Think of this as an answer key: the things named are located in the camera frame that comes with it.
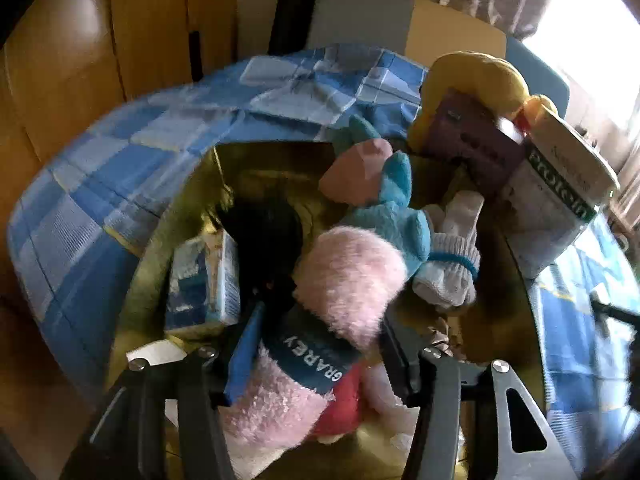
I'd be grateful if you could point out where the blue tissue pack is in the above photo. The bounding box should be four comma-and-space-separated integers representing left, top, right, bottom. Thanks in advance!
165, 229, 241, 340

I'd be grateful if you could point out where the gold tray box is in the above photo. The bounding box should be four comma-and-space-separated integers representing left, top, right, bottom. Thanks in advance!
108, 142, 542, 479

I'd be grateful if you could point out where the white towel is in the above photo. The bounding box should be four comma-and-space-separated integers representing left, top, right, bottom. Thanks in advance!
126, 339, 186, 428

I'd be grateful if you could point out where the blue checked bedsheet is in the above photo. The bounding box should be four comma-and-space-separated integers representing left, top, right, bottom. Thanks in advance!
6, 44, 639, 472

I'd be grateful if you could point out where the white protein powder can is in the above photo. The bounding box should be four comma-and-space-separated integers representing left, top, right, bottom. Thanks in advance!
499, 107, 620, 280

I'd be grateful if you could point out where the teal plush toy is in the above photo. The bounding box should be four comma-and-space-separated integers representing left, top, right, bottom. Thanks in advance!
319, 115, 432, 278

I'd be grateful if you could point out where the white sock with blue band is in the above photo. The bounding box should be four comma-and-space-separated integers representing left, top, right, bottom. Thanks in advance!
412, 191, 485, 314

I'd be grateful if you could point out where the brown purple box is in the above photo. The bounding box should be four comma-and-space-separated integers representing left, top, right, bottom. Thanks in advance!
424, 90, 525, 196

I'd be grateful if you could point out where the grey yellow blue headboard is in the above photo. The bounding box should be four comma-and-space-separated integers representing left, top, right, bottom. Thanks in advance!
306, 0, 570, 116

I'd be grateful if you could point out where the black rolled mat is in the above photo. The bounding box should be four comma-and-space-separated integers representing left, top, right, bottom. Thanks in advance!
267, 0, 317, 56

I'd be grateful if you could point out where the wooden wardrobe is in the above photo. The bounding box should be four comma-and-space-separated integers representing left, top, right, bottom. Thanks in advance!
1, 0, 236, 401

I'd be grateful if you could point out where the yellow giraffe plush toy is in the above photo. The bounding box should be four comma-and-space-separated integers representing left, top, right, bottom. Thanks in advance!
408, 51, 559, 152

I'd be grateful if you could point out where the red knit item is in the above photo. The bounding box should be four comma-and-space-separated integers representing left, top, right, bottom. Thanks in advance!
310, 364, 362, 443

